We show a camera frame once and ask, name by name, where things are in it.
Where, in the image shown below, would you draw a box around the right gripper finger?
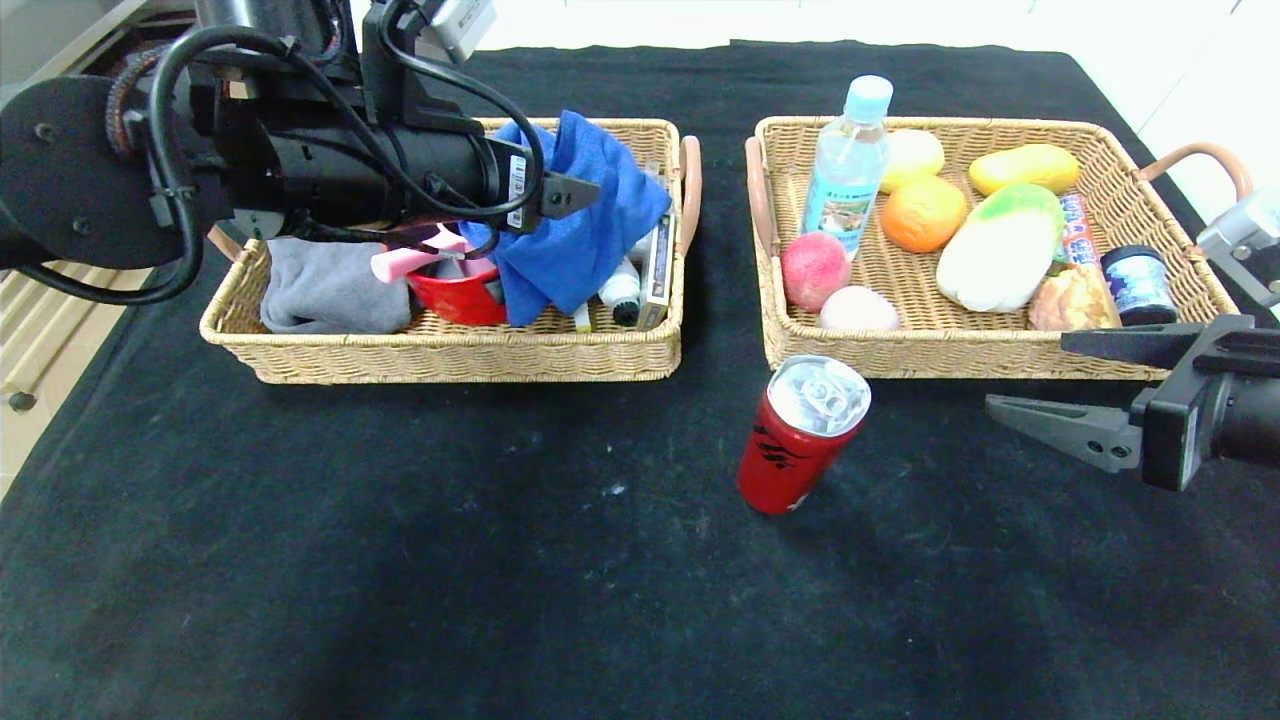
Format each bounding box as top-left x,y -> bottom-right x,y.
1060,322 -> 1207,370
984,393 -> 1144,475

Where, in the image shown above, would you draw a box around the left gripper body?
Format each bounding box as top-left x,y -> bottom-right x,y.
343,119 -> 546,233

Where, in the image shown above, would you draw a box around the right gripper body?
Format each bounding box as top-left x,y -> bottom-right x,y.
1130,313 -> 1280,492

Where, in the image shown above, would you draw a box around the blue microfibre cloth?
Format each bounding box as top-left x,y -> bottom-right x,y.
460,110 -> 673,328

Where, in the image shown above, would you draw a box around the white brush-tip bottle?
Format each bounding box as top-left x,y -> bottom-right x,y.
598,255 -> 643,328

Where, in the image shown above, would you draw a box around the orange fruit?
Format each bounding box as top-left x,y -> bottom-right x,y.
881,176 -> 970,255

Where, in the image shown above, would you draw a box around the clear water bottle blue cap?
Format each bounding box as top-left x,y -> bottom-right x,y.
803,75 -> 895,263

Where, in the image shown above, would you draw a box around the red soda can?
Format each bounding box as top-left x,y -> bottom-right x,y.
738,355 -> 873,516

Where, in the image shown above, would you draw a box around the dark blue jar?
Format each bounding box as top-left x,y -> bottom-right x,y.
1100,245 -> 1179,326

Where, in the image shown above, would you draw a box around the brown bread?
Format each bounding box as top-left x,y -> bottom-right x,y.
1028,262 -> 1119,333

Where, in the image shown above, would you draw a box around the cream and black card box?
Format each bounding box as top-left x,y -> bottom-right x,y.
638,208 -> 678,331

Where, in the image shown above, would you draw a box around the red cooking pot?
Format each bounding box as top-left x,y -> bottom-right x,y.
405,258 -> 511,327

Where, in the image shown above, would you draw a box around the orange and blue snack packet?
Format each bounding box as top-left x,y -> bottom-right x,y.
1058,194 -> 1101,266

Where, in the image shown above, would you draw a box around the pink saucepan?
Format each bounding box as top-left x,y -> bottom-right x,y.
370,232 -> 496,284

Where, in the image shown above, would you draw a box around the toy napa cabbage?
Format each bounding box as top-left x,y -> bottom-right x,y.
935,183 -> 1066,313

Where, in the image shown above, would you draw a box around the yellow mango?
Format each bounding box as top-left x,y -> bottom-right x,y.
967,144 -> 1081,198

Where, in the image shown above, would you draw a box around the grey cloth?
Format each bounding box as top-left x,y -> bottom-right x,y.
262,237 -> 413,336

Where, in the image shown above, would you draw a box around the pale pink peach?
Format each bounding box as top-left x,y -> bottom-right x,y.
818,286 -> 902,332

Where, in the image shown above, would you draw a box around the red peach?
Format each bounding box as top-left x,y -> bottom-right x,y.
781,232 -> 855,315

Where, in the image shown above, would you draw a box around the yellow lemon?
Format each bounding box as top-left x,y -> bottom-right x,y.
885,129 -> 946,195

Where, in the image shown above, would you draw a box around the black table cloth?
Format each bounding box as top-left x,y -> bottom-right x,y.
0,42 -> 1280,720

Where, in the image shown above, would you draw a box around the grey wooden shelf unit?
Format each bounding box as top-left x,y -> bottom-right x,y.
0,0 -> 201,101

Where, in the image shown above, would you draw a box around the wooden rack on wheels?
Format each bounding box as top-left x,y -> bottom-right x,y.
0,265 -> 131,416

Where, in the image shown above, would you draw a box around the black camera cable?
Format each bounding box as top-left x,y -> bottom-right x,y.
365,0 -> 548,261

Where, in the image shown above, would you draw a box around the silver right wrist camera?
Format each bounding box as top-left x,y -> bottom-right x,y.
1195,188 -> 1280,308

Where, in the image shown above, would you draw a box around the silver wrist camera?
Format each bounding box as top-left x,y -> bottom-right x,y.
1195,188 -> 1280,308
415,0 -> 498,66

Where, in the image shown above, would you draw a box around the wicker basket brown handles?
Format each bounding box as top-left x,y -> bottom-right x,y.
200,118 -> 704,386
745,115 -> 1254,381

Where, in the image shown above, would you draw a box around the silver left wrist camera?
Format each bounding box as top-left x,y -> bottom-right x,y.
415,0 -> 498,66

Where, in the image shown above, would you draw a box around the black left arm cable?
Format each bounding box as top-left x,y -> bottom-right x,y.
15,25 -> 301,306

